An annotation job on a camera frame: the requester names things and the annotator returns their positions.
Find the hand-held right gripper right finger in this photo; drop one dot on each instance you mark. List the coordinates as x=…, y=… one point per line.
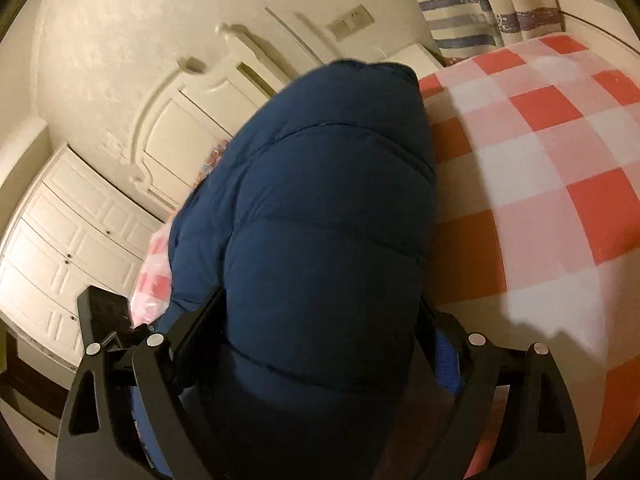
x=447, y=360

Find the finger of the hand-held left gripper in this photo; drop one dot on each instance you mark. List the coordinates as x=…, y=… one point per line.
x=107, y=312

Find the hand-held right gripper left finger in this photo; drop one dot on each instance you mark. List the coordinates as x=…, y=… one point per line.
x=195, y=330

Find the navy blue puffer jacket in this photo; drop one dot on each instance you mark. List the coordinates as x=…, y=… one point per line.
x=320, y=220

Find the white wardrobe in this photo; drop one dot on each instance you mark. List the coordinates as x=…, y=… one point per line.
x=70, y=240

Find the patterned pillow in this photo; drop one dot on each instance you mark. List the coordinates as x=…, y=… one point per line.
x=212, y=162

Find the red white checkered bed sheet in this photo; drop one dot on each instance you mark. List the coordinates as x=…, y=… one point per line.
x=540, y=185

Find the white wooden headboard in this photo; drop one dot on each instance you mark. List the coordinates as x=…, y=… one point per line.
x=185, y=125

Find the white nightstand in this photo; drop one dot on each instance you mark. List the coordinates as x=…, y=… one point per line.
x=415, y=57

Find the white pole lamp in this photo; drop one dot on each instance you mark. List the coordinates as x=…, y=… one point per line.
x=295, y=35

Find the boat print curtain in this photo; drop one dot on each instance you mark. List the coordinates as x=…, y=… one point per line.
x=480, y=5

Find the white window platform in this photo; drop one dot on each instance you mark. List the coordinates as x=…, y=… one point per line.
x=600, y=15

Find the dark wooden frame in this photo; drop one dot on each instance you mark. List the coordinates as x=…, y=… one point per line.
x=25, y=390

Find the beige wall socket plate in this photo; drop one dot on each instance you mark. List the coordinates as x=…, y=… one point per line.
x=351, y=22

